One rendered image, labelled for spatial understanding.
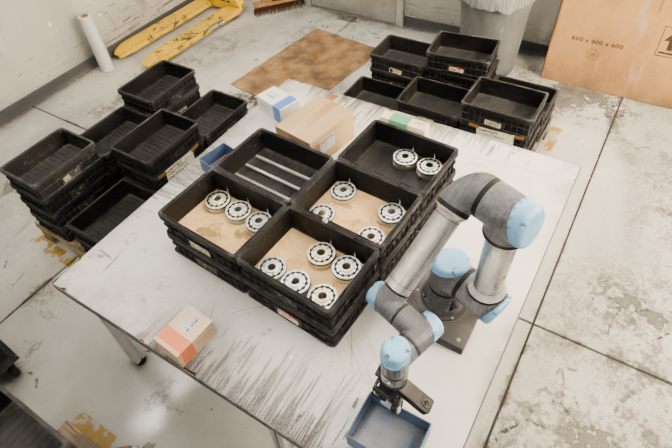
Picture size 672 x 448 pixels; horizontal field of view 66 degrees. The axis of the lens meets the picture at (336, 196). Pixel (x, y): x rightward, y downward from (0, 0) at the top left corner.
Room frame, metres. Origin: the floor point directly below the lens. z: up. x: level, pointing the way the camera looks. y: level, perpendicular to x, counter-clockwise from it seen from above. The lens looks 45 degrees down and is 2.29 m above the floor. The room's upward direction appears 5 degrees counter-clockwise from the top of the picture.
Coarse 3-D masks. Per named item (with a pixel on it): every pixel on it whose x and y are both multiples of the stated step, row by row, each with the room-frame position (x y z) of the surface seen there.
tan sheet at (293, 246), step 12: (288, 240) 1.23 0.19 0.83; (300, 240) 1.23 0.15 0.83; (312, 240) 1.22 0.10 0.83; (276, 252) 1.18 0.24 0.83; (288, 252) 1.17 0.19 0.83; (300, 252) 1.17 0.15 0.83; (336, 252) 1.15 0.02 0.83; (288, 264) 1.12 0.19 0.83; (300, 264) 1.12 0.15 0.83; (312, 276) 1.06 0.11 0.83; (324, 276) 1.05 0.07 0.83; (336, 288) 1.00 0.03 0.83
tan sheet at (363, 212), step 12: (360, 192) 1.45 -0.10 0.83; (336, 204) 1.39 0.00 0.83; (348, 204) 1.39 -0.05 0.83; (360, 204) 1.38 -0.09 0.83; (372, 204) 1.37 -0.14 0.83; (336, 216) 1.33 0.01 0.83; (348, 216) 1.32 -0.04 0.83; (360, 216) 1.32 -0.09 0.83; (372, 216) 1.31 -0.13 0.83; (348, 228) 1.26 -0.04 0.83; (360, 228) 1.26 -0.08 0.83; (384, 228) 1.25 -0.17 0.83
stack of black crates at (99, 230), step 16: (112, 192) 2.11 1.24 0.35; (128, 192) 2.17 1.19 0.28; (144, 192) 2.08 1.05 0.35; (96, 208) 2.01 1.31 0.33; (112, 208) 2.06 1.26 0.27; (128, 208) 2.05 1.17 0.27; (80, 224) 1.91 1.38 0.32; (96, 224) 1.95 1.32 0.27; (112, 224) 1.94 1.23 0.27; (80, 240) 1.84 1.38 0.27; (96, 240) 1.74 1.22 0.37
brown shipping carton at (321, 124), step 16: (320, 96) 2.09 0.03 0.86; (304, 112) 1.98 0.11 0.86; (320, 112) 1.97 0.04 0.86; (336, 112) 1.95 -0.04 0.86; (352, 112) 1.95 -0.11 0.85; (288, 128) 1.87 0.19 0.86; (304, 128) 1.86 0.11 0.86; (320, 128) 1.84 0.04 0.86; (336, 128) 1.87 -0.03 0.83; (352, 128) 1.95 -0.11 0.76; (304, 144) 1.77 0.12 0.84; (320, 144) 1.79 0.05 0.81; (336, 144) 1.86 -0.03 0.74
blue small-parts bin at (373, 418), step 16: (368, 400) 0.65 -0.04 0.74; (368, 416) 0.61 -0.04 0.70; (384, 416) 0.61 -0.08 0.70; (400, 416) 0.60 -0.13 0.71; (416, 416) 0.58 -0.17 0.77; (352, 432) 0.56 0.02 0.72; (368, 432) 0.57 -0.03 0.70; (384, 432) 0.56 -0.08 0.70; (400, 432) 0.56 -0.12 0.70; (416, 432) 0.55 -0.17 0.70
